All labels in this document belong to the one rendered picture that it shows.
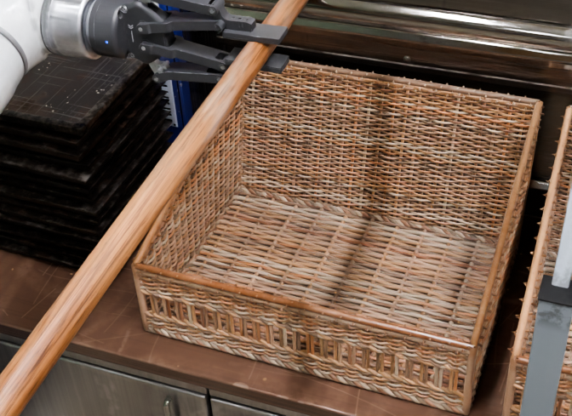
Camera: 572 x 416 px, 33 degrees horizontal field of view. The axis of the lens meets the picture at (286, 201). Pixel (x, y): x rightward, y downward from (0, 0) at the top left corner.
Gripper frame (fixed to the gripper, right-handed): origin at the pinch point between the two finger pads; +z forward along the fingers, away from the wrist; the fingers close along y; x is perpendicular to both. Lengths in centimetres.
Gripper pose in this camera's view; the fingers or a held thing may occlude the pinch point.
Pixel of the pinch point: (256, 46)
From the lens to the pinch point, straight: 113.5
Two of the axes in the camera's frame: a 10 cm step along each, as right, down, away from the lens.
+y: 0.5, 7.7, 6.3
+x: -3.4, 6.1, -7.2
